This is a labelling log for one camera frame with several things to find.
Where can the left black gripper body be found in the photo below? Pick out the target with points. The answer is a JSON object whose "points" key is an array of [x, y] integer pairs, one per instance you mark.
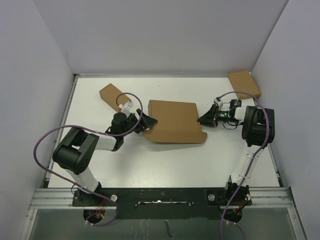
{"points": [[132, 121]]}

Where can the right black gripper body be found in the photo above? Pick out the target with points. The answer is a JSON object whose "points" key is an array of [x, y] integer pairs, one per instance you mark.
{"points": [[222, 116]]}

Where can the large cardboard box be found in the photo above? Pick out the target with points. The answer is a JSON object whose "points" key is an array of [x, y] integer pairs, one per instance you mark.
{"points": [[177, 123]]}

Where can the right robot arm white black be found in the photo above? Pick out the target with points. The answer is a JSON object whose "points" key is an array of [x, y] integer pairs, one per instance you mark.
{"points": [[258, 130]]}

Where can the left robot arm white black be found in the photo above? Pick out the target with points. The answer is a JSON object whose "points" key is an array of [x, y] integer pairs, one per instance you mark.
{"points": [[76, 149]]}

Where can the small closed cardboard box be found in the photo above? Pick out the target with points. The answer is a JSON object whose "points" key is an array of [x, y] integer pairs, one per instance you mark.
{"points": [[112, 96]]}

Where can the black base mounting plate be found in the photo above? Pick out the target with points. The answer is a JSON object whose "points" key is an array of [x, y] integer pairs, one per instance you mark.
{"points": [[168, 203]]}

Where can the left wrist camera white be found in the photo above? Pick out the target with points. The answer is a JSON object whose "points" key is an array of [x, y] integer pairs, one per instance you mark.
{"points": [[126, 108]]}

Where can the aluminium frame rail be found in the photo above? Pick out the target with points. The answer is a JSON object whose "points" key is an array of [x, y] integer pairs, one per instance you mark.
{"points": [[262, 198]]}

